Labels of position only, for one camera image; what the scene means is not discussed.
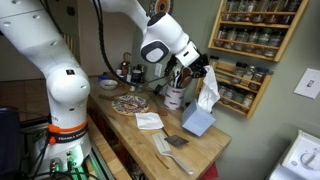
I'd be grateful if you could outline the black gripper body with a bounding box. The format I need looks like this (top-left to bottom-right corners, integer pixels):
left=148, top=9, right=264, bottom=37
left=190, top=53, right=210, bottom=77

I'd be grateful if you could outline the white paper napkin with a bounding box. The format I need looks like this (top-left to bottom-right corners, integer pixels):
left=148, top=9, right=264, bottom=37
left=197, top=64, right=221, bottom=114

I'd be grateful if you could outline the light blue tissue box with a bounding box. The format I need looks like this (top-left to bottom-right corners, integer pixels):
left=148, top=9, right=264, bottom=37
left=181, top=98, right=217, bottom=138

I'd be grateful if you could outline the colourful patterned orange plate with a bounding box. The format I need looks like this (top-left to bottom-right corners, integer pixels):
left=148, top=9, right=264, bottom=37
left=111, top=94, right=151, bottom=117

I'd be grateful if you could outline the dark blue box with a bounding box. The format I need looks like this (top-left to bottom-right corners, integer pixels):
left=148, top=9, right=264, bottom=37
left=0, top=106, right=21, bottom=178

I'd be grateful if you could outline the glass spice jar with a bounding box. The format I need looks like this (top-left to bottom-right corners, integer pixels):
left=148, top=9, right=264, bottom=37
left=235, top=29, right=250, bottom=52
left=218, top=84, right=228, bottom=101
left=225, top=28, right=239, bottom=50
left=237, top=0, right=249, bottom=23
left=267, top=0, right=284, bottom=25
left=233, top=91, right=246, bottom=109
left=249, top=67, right=270, bottom=93
left=247, top=0, right=259, bottom=23
left=241, top=94, right=256, bottom=113
left=265, top=32, right=284, bottom=58
left=233, top=62, right=248, bottom=84
left=247, top=29, right=261, bottom=54
left=255, top=0, right=272, bottom=24
left=281, top=0, right=303, bottom=26
left=241, top=65, right=256, bottom=88
left=223, top=0, right=238, bottom=22
left=209, top=55, right=220, bottom=69
left=214, top=27, right=228, bottom=48
left=223, top=87, right=236, bottom=105

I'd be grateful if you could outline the brown wooden spoon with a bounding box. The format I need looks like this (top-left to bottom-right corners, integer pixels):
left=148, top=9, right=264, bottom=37
left=182, top=67, right=192, bottom=79

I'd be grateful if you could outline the small wooden spice rack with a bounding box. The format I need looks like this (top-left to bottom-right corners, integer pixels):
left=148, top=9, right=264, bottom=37
left=196, top=58, right=274, bottom=120

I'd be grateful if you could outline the white slotted spoon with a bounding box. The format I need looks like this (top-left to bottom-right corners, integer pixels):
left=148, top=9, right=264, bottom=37
left=173, top=68, right=183, bottom=89

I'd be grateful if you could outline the white red-patterned utensil crock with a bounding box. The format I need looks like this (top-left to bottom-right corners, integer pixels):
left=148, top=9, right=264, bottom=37
left=163, top=84, right=186, bottom=111

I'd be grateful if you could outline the small black device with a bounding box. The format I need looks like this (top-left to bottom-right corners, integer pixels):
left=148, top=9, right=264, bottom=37
left=153, top=84, right=164, bottom=96

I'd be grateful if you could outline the green-lid spice jar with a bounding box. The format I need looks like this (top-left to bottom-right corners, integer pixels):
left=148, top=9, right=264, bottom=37
left=257, top=29, right=273, bottom=56

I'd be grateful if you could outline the dark steel canister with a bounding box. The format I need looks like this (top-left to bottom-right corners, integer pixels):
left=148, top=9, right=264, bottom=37
left=130, top=68, right=143, bottom=84

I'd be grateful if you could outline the folded white napkin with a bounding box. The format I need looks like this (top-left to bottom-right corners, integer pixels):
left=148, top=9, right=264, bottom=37
left=134, top=112, right=165, bottom=131

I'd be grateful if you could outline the dark square scraper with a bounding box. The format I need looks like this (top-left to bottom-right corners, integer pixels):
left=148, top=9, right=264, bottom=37
left=162, top=127, right=191, bottom=148

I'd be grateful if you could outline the white spatula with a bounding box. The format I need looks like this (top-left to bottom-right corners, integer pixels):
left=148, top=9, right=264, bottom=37
left=151, top=132, right=195, bottom=176

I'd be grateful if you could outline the large wooden spice rack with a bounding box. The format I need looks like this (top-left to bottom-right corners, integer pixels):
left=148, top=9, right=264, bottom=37
left=208, top=0, right=311, bottom=63

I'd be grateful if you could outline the white ceramic bowl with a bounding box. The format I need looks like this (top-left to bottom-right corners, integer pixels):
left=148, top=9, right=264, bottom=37
left=99, top=78, right=119, bottom=91

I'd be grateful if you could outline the blue plastic bowl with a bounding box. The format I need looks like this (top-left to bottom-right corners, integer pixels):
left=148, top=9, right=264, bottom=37
left=97, top=74, right=113, bottom=83

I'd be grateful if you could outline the red cloth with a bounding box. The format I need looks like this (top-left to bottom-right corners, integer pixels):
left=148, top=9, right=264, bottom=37
left=199, top=164, right=219, bottom=180

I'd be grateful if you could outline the white stove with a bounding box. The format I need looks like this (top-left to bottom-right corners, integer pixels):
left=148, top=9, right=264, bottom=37
left=266, top=129, right=320, bottom=180

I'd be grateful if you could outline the low wooden bench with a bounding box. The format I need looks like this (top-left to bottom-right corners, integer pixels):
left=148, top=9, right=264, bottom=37
left=84, top=114, right=133, bottom=180

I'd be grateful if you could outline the wooden chair back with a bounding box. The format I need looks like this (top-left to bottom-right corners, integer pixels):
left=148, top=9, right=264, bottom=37
left=61, top=33, right=79, bottom=63

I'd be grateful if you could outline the decorative round wall plate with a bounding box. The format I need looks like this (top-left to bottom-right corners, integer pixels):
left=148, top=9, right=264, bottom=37
left=148, top=0, right=174, bottom=16

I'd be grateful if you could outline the white light switch plate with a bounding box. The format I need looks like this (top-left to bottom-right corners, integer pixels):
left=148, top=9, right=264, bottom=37
left=293, top=68, right=320, bottom=100

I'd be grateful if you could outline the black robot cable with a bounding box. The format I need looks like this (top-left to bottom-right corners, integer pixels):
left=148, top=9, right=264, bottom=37
left=91, top=0, right=174, bottom=88

